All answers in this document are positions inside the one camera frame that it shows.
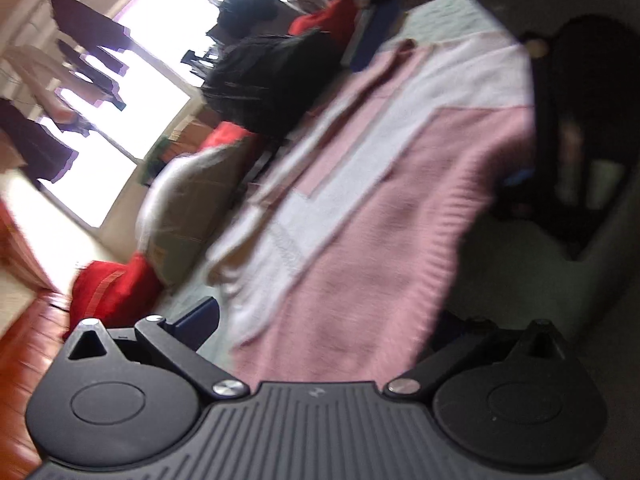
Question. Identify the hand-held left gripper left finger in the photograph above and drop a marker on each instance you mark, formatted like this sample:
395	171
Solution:
197	322

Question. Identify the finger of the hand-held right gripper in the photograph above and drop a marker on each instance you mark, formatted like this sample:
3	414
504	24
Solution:
375	30

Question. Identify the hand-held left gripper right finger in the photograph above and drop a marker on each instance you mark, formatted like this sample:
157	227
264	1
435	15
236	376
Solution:
450	360

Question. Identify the pink and white sweater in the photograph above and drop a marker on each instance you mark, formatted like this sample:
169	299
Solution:
380	210

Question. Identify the red cloth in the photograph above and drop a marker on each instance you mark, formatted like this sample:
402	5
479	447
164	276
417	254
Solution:
325	15

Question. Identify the green checked bed blanket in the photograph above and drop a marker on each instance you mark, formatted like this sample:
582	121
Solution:
460	15

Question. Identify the red folded quilt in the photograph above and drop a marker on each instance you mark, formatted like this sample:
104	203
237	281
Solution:
110	290

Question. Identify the black backpack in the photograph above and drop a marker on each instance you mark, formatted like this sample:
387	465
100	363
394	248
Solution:
270	80

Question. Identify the grey green checked pillow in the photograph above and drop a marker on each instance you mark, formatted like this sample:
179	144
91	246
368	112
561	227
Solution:
195	205

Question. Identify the black garment on rack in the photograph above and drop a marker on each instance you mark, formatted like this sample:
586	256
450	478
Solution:
247	7

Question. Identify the green stool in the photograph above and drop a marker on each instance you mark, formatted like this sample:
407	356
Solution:
155	160

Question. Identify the wooden bed headboard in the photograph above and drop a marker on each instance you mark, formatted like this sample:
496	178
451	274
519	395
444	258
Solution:
25	360

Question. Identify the wooden cabinet with green tray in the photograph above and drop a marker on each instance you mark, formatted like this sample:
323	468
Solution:
192	132

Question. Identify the window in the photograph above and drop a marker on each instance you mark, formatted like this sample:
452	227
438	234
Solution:
140	125

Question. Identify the dark hanging garment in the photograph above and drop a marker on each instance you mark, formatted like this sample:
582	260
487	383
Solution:
95	75
35	145
85	20

